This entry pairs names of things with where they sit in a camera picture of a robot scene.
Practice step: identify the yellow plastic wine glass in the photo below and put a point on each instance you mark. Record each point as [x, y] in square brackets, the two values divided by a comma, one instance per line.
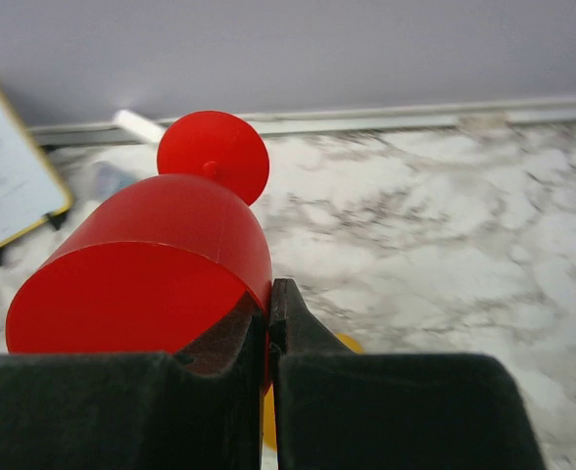
[322, 395]

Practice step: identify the small whiteboard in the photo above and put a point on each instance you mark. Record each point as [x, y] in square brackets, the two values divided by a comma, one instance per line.
[32, 192]

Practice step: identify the white eraser block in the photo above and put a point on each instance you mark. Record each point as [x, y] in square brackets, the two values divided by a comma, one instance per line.
[141, 128]

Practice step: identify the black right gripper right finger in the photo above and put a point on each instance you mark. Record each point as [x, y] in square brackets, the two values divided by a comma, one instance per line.
[397, 410]

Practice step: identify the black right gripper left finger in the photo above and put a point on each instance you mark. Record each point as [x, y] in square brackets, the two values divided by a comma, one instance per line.
[198, 408]

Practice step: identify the red plastic wine glass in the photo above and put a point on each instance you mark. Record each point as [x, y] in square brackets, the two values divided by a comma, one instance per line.
[162, 260]

